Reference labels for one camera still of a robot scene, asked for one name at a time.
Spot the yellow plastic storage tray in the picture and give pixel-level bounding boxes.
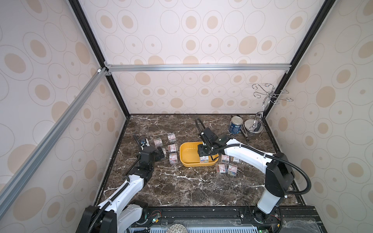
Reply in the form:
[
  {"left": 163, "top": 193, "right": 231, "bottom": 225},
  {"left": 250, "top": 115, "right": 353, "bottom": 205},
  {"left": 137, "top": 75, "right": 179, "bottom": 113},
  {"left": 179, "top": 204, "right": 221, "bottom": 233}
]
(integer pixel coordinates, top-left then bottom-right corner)
[{"left": 180, "top": 142, "right": 219, "bottom": 167}]

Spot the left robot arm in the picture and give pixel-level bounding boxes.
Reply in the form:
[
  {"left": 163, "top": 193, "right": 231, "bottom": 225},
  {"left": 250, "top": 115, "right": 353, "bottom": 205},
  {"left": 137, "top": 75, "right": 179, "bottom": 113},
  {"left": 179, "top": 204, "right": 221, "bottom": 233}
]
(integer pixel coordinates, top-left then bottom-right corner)
[{"left": 76, "top": 146, "right": 165, "bottom": 233}]

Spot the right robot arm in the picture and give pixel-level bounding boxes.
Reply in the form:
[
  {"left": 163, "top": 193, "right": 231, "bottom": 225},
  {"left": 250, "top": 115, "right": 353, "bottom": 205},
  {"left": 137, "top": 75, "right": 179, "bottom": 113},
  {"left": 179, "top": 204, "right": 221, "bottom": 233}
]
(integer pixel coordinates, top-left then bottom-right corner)
[{"left": 195, "top": 118, "right": 312, "bottom": 222}]

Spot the blue tin can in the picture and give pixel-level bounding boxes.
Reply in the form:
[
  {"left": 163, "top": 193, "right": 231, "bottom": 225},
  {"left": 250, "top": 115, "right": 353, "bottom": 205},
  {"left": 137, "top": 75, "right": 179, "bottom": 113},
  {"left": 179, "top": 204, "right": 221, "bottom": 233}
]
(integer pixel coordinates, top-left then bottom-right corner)
[{"left": 228, "top": 116, "right": 243, "bottom": 135}]

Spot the chrome hook stand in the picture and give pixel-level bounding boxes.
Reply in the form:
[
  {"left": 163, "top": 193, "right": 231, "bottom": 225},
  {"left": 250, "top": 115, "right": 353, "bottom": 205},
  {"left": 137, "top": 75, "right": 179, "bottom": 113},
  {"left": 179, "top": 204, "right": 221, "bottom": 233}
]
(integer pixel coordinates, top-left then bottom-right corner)
[{"left": 244, "top": 83, "right": 293, "bottom": 135}]

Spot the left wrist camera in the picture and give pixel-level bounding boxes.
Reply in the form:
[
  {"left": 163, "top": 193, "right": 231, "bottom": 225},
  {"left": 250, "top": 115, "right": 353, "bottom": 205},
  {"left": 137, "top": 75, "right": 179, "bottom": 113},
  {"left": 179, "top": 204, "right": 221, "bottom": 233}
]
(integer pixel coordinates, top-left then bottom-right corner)
[{"left": 139, "top": 138, "right": 150, "bottom": 148}]

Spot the horizontal aluminium rail back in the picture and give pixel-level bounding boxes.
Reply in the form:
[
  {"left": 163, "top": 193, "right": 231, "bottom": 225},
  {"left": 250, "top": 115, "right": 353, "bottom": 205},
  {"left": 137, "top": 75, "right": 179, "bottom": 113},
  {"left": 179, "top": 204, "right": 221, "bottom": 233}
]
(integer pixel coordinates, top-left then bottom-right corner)
[{"left": 108, "top": 63, "right": 291, "bottom": 72}]

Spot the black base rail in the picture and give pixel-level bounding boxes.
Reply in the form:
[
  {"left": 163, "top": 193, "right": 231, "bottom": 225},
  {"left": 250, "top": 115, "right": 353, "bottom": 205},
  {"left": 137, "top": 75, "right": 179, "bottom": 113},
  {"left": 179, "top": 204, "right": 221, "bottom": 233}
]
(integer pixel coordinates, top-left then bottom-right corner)
[{"left": 76, "top": 205, "right": 327, "bottom": 233}]

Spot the aluminium rail left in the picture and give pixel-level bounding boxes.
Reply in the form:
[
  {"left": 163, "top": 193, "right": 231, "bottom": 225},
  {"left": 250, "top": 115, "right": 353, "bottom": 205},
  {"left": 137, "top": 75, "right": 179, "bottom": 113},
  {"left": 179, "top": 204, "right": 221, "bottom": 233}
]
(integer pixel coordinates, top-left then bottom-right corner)
[{"left": 1, "top": 67, "right": 108, "bottom": 218}]

